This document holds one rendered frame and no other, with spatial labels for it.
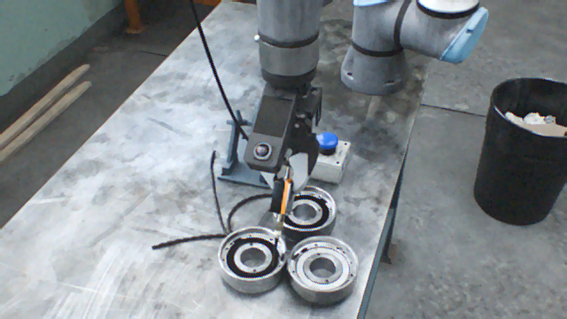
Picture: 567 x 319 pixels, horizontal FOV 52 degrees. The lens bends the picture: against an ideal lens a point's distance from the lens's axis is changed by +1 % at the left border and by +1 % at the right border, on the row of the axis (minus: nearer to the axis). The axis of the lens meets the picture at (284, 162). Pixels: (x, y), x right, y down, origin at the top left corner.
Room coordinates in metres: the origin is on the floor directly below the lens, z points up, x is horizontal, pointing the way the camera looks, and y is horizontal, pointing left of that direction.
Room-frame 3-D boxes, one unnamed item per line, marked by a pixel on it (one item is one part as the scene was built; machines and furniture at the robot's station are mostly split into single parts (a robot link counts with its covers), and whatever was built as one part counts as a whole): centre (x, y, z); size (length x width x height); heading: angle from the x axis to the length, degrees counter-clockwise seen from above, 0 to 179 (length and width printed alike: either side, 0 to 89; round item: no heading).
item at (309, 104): (0.64, -0.01, 1.07); 0.09 x 0.08 x 0.12; 164
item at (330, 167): (0.81, -0.08, 0.82); 0.08 x 0.07 x 0.05; 161
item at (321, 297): (0.55, -0.06, 0.82); 0.10 x 0.10 x 0.04
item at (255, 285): (0.57, 0.05, 0.82); 0.10 x 0.10 x 0.04
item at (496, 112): (1.54, -0.84, 0.21); 0.34 x 0.34 x 0.43
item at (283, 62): (0.63, 0.00, 1.15); 0.08 x 0.08 x 0.05
